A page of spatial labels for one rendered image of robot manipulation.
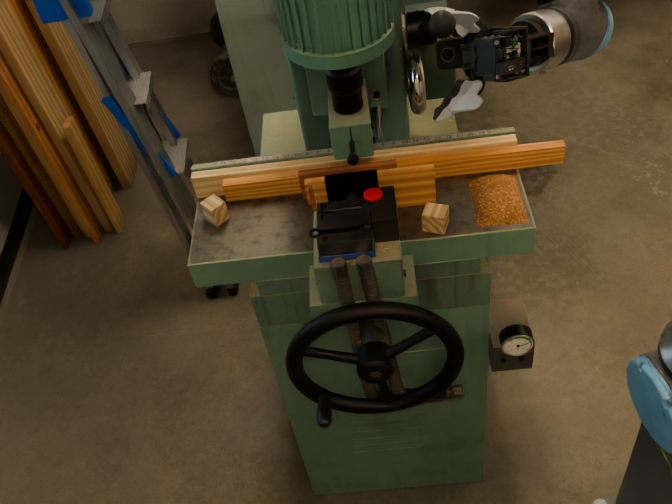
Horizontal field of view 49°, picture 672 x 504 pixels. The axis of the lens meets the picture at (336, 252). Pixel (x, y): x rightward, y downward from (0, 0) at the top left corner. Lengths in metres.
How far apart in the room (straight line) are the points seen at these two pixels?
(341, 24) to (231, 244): 0.44
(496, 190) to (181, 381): 1.31
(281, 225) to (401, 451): 0.73
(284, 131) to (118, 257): 1.20
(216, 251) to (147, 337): 1.17
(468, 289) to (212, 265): 0.46
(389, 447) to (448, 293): 0.56
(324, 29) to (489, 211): 0.42
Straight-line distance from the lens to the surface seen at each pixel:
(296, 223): 1.31
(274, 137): 1.69
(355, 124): 1.23
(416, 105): 1.36
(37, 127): 2.57
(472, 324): 1.44
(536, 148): 1.37
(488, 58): 1.11
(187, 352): 2.36
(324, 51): 1.11
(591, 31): 1.26
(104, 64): 1.95
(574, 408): 2.13
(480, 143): 1.36
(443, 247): 1.27
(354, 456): 1.83
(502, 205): 1.28
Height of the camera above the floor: 1.79
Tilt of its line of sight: 46 degrees down
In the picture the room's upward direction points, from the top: 10 degrees counter-clockwise
